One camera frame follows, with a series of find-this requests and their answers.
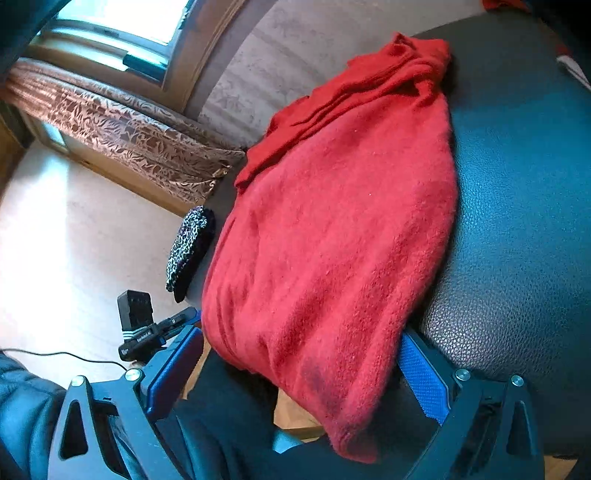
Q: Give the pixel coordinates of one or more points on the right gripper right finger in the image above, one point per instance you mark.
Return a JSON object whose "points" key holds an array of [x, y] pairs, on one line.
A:
{"points": [[487, 429]]}

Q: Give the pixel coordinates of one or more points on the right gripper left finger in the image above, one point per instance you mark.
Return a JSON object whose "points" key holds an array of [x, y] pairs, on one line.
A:
{"points": [[137, 400]]}

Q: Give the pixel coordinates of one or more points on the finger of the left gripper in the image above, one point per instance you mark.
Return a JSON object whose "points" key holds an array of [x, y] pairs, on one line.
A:
{"points": [[175, 323]]}

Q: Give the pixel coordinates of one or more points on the bright red fuzzy sweater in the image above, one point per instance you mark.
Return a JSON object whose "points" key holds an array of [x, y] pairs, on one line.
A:
{"points": [[341, 220]]}

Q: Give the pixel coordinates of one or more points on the black jacket left sleeve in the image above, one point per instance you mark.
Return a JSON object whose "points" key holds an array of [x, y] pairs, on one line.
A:
{"points": [[30, 409]]}

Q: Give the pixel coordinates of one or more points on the brown floral curtain left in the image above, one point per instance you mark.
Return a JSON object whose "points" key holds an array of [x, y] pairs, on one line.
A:
{"points": [[162, 146]]}

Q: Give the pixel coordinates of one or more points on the window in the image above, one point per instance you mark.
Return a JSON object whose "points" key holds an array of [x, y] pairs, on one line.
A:
{"points": [[142, 34]]}

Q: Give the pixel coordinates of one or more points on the dark red garment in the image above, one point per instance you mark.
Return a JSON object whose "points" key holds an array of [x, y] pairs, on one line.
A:
{"points": [[497, 5]]}

